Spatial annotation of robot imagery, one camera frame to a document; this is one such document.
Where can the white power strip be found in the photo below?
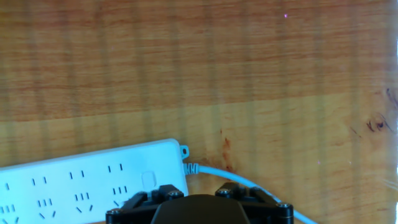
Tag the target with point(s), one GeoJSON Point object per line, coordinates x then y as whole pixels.
{"type": "Point", "coordinates": [77, 168]}

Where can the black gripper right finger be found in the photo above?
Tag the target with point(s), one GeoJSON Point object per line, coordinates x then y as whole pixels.
{"type": "Point", "coordinates": [267, 208]}

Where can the wood grain table mat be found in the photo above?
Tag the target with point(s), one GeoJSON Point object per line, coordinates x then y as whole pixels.
{"type": "Point", "coordinates": [217, 77]}

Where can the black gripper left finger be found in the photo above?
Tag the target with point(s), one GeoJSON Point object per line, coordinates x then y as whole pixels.
{"type": "Point", "coordinates": [136, 208]}

